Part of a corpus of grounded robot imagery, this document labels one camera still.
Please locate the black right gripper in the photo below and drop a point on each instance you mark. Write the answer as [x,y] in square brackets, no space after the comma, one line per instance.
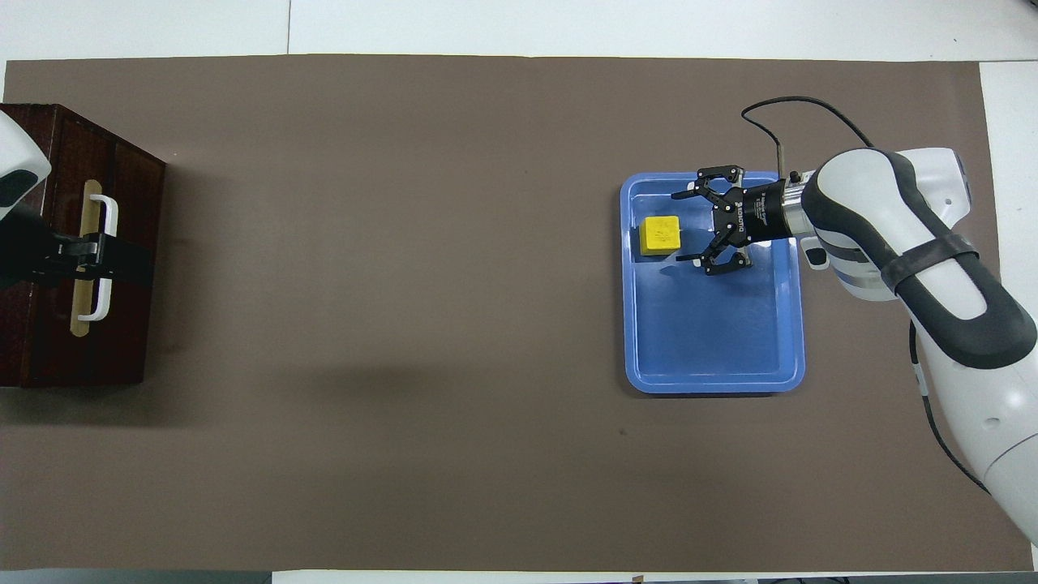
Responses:
[754,215]

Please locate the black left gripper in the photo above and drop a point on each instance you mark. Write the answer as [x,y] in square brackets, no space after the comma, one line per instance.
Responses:
[24,251]

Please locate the yellow cube block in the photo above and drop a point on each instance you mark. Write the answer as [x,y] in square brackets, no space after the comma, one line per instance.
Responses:
[659,236]

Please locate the dark wooden drawer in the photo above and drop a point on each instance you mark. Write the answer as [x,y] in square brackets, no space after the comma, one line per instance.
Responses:
[69,154]

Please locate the dark wooden drawer cabinet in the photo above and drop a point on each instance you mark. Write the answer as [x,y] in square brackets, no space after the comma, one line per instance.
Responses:
[24,341]

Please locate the blue plastic tray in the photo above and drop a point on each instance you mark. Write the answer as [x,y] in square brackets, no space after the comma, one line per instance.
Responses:
[714,332]

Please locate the brown table mat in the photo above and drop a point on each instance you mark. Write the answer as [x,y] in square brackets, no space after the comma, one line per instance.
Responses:
[405,243]

